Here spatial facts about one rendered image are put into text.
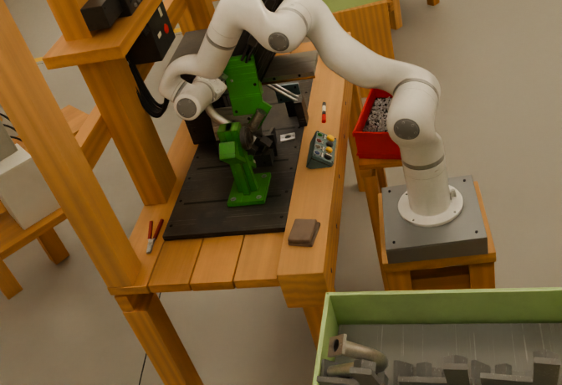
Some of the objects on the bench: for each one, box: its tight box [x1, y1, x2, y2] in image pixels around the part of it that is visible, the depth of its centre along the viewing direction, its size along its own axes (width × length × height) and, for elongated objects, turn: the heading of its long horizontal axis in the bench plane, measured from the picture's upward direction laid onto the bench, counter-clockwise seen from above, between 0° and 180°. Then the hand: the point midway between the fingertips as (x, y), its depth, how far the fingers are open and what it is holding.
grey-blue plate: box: [275, 83, 301, 117], centre depth 245 cm, size 10×2×14 cm, turn 98°
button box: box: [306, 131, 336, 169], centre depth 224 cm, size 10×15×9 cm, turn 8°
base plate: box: [162, 79, 314, 240], centre depth 247 cm, size 42×110×2 cm, turn 8°
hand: (216, 79), depth 216 cm, fingers closed on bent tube, 3 cm apart
